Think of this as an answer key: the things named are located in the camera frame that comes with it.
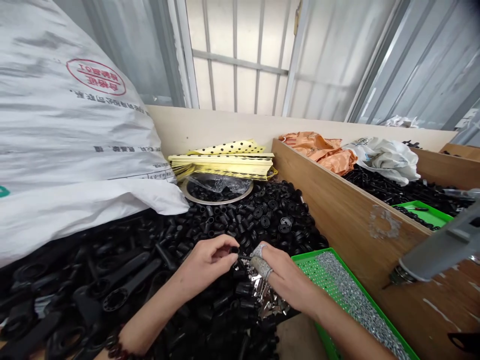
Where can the person's left hand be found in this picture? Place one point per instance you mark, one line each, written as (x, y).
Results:
(198, 268)

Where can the clear plastic bag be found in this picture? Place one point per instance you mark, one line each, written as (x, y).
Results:
(221, 184)

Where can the large white woven sack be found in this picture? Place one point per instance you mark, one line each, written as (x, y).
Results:
(63, 142)

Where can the stack of yellow dotted sheets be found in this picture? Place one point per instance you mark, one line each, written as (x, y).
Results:
(225, 163)

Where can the small black plastic cap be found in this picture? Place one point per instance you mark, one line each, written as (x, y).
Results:
(234, 250)

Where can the pile of black plastic caps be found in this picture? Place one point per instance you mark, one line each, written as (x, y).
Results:
(247, 221)

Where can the heap of black rods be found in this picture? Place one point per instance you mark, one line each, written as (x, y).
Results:
(405, 189)

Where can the wooden divider board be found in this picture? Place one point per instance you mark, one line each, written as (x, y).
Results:
(348, 210)

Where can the round metal bowl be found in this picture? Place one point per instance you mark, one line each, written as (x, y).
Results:
(219, 193)

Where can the orange plastic bag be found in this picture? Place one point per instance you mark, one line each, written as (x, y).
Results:
(318, 148)

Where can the pile of silver screws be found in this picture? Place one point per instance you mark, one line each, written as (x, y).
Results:
(356, 300)

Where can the white plastic bag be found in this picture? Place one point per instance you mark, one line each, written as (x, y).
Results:
(390, 157)

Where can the person's right hand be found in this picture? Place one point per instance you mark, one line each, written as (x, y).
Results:
(288, 279)

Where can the pile of silver metal clips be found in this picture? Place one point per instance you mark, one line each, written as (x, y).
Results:
(268, 300)

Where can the barred window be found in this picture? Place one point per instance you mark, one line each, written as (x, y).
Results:
(240, 56)

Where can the green perforated tray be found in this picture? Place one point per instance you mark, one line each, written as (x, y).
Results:
(311, 270)

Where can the wooden back board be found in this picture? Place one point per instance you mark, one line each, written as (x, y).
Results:
(225, 125)

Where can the grey electric screwdriver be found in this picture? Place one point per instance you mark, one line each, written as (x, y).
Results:
(438, 247)

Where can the green tray with black rings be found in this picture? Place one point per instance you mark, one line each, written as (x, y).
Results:
(425, 217)

